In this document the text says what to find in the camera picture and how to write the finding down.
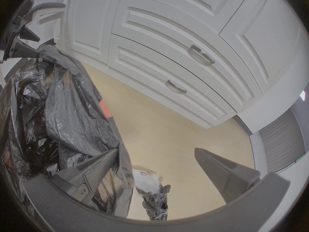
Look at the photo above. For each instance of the white wardrobe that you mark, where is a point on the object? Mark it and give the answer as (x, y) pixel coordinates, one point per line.
(183, 47)

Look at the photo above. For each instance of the black plastic bag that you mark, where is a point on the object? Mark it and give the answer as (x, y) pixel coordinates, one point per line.
(70, 105)

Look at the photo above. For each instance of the crumpled black plastic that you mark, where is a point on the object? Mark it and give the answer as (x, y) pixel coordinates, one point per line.
(155, 200)

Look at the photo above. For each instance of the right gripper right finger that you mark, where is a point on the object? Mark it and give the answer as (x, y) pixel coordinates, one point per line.
(224, 173)

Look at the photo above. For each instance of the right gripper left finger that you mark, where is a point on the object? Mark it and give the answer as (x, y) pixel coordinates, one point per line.
(96, 170)

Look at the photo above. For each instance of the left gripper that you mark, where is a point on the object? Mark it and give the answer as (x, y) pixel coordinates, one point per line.
(14, 28)

